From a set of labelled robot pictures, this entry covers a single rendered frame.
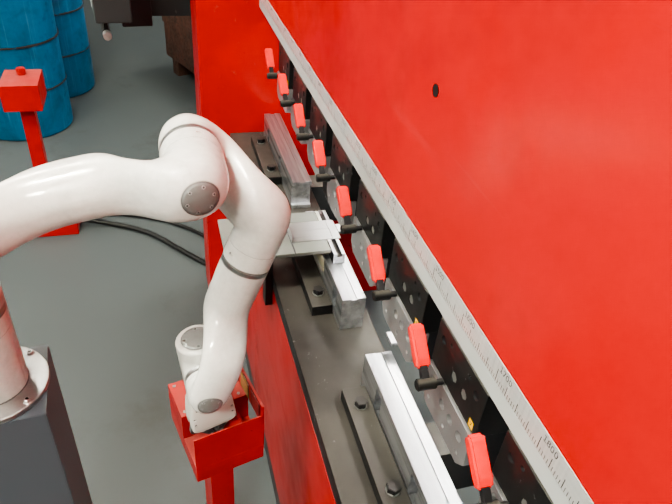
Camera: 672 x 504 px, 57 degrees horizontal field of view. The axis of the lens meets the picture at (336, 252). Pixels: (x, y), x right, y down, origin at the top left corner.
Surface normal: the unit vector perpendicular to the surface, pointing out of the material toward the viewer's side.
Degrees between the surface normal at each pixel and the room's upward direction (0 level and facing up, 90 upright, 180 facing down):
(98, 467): 0
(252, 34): 90
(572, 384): 90
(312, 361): 0
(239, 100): 90
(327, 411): 0
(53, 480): 90
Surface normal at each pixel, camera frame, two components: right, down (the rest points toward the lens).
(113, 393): 0.08, -0.80
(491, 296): -0.96, 0.10
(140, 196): -0.35, 0.61
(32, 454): 0.33, 0.59
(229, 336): 0.51, -0.18
